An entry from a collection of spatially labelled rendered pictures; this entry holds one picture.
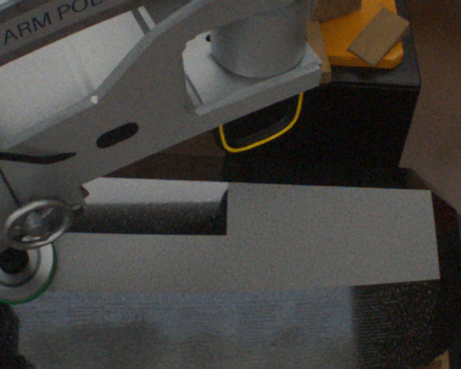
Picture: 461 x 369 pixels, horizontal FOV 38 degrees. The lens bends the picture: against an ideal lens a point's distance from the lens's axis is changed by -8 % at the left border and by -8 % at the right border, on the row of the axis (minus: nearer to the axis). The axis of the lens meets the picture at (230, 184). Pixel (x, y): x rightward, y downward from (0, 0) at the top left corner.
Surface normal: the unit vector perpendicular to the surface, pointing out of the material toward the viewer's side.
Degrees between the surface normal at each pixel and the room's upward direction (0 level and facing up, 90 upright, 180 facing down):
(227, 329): 45
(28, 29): 90
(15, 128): 4
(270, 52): 90
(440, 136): 0
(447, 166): 0
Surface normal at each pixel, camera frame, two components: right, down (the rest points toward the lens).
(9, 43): 0.44, 0.77
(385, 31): -0.16, -0.37
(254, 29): -0.09, 0.86
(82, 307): -0.01, 0.25
